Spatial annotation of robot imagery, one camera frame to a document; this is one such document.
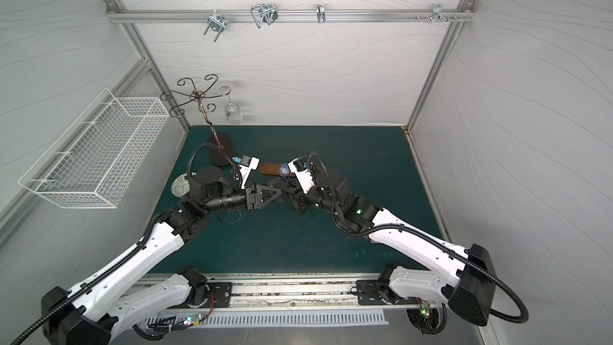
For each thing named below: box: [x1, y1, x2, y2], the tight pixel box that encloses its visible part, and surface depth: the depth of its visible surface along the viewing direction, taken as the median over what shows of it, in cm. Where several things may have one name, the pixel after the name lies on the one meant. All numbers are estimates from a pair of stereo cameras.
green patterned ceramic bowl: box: [170, 172, 191, 198], surface depth 98 cm
